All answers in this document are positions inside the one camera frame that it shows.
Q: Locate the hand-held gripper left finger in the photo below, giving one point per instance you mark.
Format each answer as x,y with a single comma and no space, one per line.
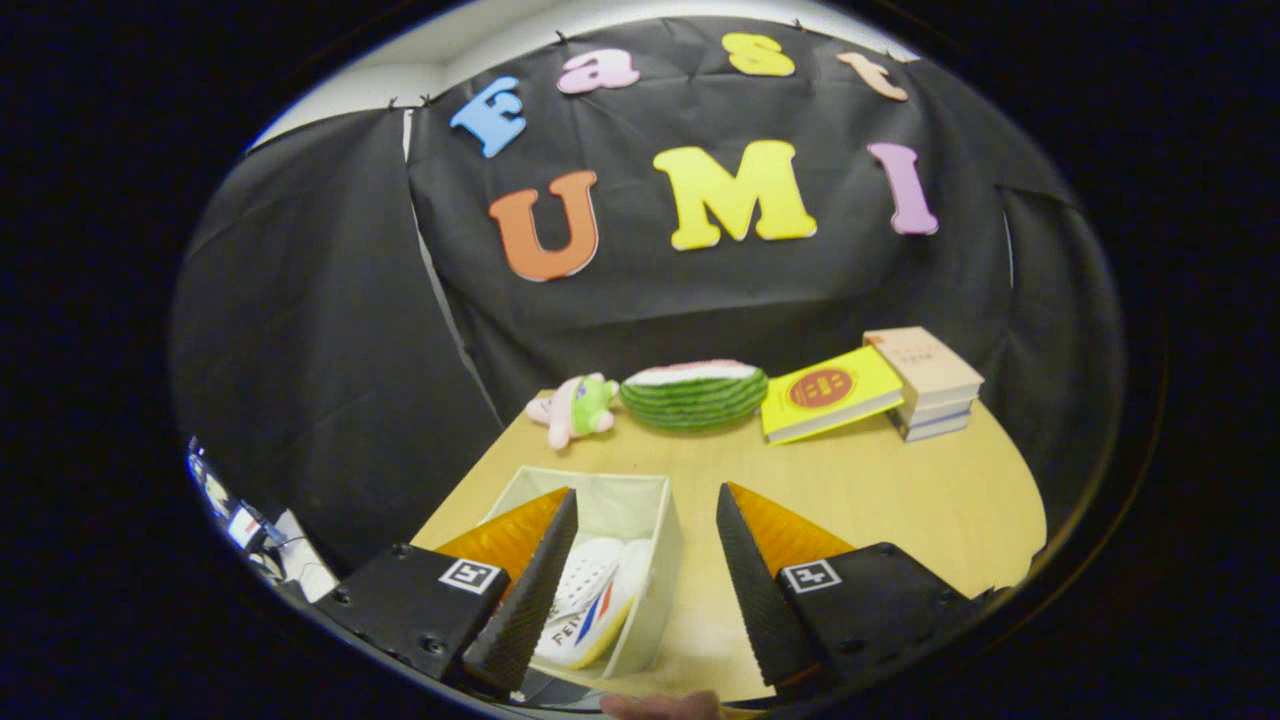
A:
525,600

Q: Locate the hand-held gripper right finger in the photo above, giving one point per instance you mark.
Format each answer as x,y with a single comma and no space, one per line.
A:
765,600

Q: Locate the white shoe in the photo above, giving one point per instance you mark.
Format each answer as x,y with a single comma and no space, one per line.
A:
635,570
590,600

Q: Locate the beige fabric storage box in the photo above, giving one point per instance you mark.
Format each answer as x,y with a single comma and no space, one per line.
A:
655,590

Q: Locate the pink and green plush toy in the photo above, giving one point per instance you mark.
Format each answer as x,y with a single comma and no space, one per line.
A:
580,408

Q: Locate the watermelon slice plush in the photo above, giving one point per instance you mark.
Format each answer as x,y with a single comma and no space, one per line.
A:
695,398

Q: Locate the yellow book with red circle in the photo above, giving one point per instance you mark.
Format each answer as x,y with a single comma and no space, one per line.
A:
830,392

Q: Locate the grey blue book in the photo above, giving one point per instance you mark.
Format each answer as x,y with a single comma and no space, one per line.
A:
938,428

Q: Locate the white book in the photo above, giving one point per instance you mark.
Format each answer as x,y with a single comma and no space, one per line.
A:
940,410

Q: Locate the beige book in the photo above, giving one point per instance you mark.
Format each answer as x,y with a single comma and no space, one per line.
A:
925,362

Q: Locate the blue printed package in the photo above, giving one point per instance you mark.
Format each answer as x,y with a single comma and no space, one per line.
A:
235,515

